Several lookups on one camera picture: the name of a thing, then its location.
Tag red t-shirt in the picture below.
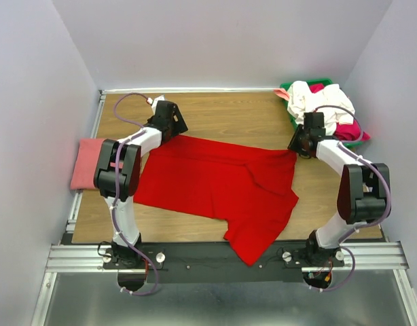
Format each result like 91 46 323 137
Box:
134 136 298 266

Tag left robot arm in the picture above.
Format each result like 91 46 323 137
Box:
93 96 187 268

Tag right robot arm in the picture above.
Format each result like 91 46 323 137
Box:
283 110 391 266

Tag white t-shirt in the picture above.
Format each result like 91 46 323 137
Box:
287 81 355 135

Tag magenta t-shirt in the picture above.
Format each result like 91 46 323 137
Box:
309 82 371 142

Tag light pink cloth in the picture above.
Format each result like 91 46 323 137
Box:
273 88 290 101

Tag folded pink t-shirt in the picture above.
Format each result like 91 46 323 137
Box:
70 139 105 190

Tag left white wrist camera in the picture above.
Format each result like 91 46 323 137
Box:
146 95 166 112

